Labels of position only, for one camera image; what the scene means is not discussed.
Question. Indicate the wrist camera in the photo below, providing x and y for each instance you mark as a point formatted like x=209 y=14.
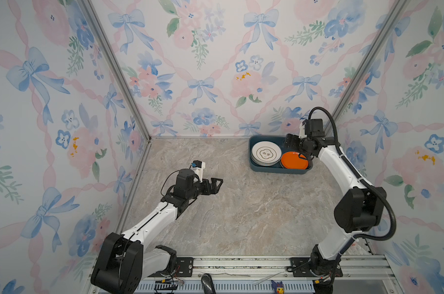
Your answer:
x=302 y=130
x=198 y=167

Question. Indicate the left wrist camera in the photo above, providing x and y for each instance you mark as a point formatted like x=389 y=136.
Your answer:
x=198 y=167

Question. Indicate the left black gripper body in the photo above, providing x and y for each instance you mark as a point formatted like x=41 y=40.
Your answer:
x=202 y=188

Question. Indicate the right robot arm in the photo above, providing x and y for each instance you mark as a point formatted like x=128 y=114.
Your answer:
x=357 y=211

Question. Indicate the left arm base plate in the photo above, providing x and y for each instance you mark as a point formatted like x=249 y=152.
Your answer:
x=183 y=267

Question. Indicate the black computer mouse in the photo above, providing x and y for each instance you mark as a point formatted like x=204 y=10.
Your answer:
x=207 y=284

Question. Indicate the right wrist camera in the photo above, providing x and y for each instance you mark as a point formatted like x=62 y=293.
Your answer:
x=302 y=130

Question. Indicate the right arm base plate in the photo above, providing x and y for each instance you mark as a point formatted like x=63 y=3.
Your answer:
x=302 y=267

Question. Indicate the small blue toy figure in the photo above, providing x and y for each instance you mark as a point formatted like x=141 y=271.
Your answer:
x=278 y=287

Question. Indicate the aluminium rail frame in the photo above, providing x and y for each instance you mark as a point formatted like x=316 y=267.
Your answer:
x=364 y=274

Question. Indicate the white plate flower outline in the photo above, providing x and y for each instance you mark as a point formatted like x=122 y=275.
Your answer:
x=266 y=153

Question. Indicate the orange plate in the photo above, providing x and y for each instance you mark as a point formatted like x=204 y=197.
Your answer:
x=294 y=160

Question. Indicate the teal plastic bin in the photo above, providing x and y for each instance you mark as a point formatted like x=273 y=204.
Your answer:
x=277 y=168

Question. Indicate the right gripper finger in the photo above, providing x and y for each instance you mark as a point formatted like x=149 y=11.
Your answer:
x=290 y=145
x=291 y=138

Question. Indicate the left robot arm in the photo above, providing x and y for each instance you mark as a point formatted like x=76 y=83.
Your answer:
x=124 y=258

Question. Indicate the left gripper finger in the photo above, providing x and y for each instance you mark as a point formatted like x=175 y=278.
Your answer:
x=216 y=181
x=214 y=188

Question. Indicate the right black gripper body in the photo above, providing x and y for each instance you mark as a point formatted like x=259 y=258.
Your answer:
x=303 y=145

